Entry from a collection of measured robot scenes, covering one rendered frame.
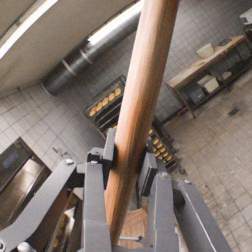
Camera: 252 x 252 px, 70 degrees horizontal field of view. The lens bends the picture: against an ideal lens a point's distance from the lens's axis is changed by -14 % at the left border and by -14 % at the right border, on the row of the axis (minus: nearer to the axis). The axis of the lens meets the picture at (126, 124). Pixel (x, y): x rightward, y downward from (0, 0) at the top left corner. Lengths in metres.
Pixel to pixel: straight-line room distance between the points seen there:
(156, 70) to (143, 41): 0.03
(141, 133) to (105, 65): 5.03
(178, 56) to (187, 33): 0.66
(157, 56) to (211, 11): 5.62
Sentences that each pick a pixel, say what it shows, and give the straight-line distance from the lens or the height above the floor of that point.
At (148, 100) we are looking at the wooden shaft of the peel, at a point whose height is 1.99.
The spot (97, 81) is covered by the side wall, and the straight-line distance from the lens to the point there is 5.26.
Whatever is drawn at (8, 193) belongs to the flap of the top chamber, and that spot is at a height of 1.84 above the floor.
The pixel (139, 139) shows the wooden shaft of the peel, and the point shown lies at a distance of 0.18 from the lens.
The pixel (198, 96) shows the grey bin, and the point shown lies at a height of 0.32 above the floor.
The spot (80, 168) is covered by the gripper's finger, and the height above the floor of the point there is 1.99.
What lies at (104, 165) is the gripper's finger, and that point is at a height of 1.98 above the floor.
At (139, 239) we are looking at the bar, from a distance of 1.65.
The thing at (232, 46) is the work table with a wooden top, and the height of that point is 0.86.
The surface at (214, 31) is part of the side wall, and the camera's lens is 5.70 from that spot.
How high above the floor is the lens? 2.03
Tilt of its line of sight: 15 degrees down
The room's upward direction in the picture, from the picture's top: 39 degrees counter-clockwise
